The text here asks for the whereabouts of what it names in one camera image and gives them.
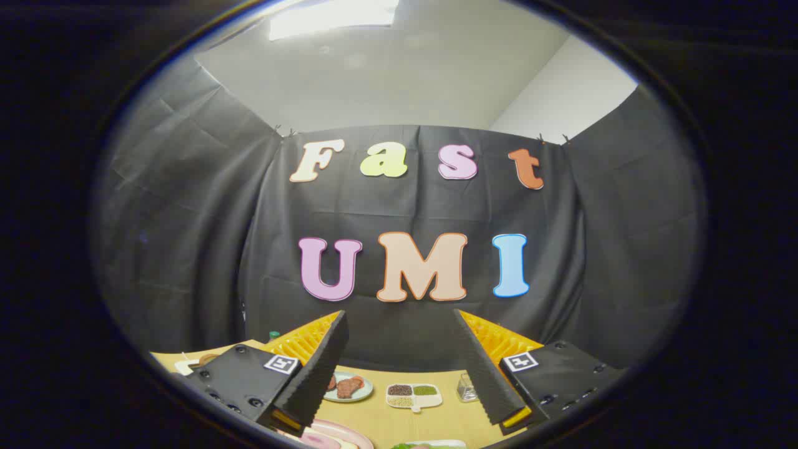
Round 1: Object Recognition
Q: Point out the white divided bean dish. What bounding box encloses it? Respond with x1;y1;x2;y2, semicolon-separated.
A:
385;383;443;413

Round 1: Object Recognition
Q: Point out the pink round plate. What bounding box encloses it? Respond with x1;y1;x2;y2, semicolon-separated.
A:
284;419;375;449

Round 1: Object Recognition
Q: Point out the pale green round plate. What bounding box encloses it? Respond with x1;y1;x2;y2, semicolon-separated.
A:
323;371;375;403

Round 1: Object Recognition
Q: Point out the ceiling light panel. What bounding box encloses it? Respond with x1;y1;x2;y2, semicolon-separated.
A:
268;0;400;41

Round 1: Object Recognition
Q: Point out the black backdrop cloth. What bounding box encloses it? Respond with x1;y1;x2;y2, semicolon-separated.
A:
94;59;708;375

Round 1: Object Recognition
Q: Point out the white toaster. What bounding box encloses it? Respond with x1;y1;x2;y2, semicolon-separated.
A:
173;352;219;377

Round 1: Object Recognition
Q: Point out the white square plate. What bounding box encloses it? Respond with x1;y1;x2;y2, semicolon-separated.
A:
393;439;467;449

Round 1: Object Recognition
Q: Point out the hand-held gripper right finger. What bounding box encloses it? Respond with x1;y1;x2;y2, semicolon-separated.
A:
453;309;628;436

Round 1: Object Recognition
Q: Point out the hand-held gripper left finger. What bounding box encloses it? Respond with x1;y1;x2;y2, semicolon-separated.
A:
178;310;350;437

